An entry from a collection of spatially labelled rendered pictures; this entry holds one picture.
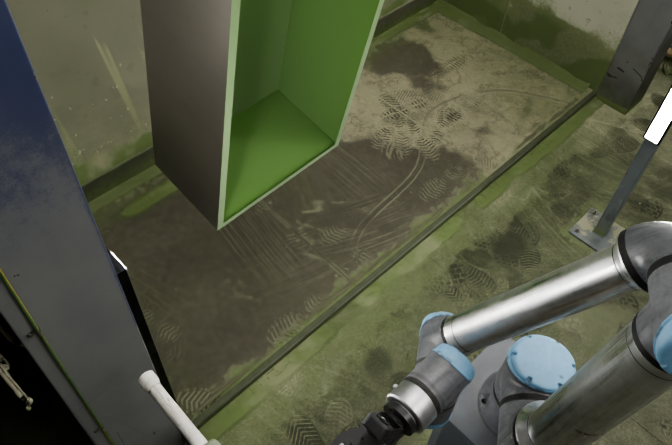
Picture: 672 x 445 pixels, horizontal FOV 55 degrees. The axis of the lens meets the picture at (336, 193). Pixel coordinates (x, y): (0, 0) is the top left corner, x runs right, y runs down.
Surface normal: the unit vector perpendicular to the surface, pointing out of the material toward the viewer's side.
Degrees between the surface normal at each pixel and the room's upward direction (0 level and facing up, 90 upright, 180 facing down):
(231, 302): 0
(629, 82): 90
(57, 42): 57
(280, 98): 12
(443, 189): 0
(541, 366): 5
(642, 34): 90
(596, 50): 90
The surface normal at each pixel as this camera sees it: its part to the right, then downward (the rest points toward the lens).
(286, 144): 0.19, -0.52
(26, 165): 0.70, 0.56
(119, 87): 0.60, 0.12
